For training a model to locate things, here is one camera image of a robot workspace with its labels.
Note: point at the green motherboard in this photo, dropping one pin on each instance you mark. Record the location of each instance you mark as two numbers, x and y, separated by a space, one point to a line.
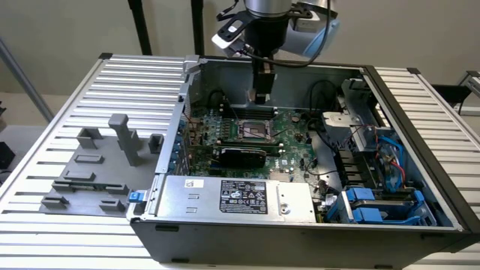
292 157

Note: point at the black tripod pole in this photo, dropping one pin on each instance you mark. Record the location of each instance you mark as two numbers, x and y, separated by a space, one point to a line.
197 26
140 26

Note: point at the blue case latch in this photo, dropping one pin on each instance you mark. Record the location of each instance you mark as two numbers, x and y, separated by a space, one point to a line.
133 196

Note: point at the grey parts rack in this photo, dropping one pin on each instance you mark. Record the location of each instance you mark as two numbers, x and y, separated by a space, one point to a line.
101 174

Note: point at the CPU socket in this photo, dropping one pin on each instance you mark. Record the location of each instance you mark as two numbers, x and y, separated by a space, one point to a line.
252 130

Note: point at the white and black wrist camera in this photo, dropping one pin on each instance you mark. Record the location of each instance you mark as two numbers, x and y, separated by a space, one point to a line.
228 35

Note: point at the aluminium profile bar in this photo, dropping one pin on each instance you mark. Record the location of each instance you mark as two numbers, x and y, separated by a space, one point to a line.
22 78

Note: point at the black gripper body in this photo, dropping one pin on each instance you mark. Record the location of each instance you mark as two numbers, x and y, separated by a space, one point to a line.
266 31

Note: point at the metal slat table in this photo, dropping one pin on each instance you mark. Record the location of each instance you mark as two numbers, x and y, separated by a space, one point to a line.
93 90

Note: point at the green RAM stick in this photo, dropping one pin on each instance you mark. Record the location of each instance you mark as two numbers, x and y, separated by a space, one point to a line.
89 186

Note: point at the black box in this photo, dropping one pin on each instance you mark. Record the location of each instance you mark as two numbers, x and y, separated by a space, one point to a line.
5 156

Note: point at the black open PC case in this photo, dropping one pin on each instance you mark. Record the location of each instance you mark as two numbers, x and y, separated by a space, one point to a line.
292 242

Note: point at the blue disk caddy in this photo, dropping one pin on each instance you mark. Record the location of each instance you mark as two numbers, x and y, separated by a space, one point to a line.
361 195
365 215

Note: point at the metal disk bay cage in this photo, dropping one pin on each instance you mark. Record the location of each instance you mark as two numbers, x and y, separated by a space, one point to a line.
348 121

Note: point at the black graphics card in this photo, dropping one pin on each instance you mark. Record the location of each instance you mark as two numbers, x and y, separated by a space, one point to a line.
241 156

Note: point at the black RAM slots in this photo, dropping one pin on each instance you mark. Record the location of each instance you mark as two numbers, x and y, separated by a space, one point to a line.
249 112

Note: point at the aluminium frame stand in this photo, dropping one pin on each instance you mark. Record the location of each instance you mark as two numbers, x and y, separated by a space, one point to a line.
466 90

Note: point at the silver power supply unit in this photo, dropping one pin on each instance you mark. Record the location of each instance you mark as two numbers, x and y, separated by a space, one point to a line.
240 199

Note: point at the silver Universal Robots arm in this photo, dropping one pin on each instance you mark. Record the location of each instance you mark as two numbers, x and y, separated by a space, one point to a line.
269 6

